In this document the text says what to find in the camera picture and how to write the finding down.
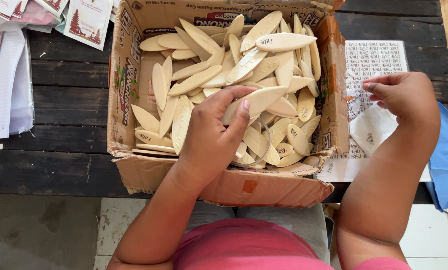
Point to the stack of white papers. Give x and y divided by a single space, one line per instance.
6 97

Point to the white printed sticker sheet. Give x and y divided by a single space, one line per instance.
374 60

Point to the person's left hand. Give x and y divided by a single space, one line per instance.
207 138

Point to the brown cardboard box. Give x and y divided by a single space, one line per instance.
126 86

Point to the plain wooden surfboard cutout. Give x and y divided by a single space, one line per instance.
261 99

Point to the person's right fingers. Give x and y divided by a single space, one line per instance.
383 84

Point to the person's right hand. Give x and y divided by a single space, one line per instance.
411 95

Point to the person's pink shirt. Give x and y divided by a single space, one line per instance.
254 247

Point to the white card with red temple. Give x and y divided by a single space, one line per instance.
53 5
3 7
87 22

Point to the pile of wooden surfboard shapes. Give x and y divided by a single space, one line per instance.
216 71

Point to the crumpled white sticker backing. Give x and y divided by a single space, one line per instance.
372 129

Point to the person's grey trousers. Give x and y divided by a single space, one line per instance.
302 221

